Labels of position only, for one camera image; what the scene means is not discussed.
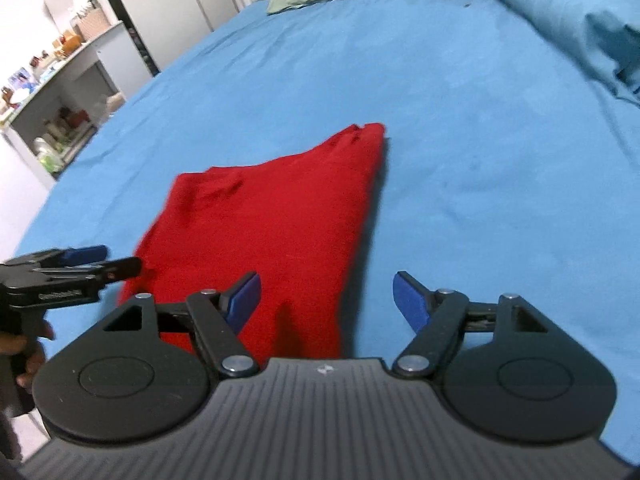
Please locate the person's left hand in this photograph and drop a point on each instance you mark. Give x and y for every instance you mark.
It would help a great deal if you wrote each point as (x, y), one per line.
(32, 367)

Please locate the bed with blue sheet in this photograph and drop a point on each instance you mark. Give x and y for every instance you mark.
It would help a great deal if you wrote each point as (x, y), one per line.
(475, 170)

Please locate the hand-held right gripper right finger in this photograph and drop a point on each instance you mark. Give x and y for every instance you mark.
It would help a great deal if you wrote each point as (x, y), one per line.
(410, 301)

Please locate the brown toy figure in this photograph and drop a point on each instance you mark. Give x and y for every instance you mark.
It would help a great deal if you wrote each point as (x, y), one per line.
(71, 43)

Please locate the grey and white wardrobe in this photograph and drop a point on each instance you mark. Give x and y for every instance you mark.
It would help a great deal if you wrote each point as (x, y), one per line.
(170, 10)

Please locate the white desk with shelves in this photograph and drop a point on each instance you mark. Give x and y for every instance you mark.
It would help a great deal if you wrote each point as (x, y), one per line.
(70, 85)

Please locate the red long-sleeve sweater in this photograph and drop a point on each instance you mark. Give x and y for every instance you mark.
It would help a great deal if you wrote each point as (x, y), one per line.
(280, 210)

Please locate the green tissue pack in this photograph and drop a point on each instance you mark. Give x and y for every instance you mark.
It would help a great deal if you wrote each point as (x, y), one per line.
(49, 157)

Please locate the photo frame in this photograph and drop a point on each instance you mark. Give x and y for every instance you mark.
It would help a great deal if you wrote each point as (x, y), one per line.
(21, 80)

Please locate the wicker basket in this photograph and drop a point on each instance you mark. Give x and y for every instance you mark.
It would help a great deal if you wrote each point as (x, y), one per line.
(93, 24)

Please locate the blue duvet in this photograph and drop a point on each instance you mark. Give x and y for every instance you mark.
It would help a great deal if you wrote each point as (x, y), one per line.
(565, 15)

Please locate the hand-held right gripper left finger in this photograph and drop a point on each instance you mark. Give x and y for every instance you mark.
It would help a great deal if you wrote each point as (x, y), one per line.
(245, 300)

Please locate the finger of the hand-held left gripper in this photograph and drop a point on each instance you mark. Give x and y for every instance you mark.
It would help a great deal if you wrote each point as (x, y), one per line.
(122, 267)
(87, 254)

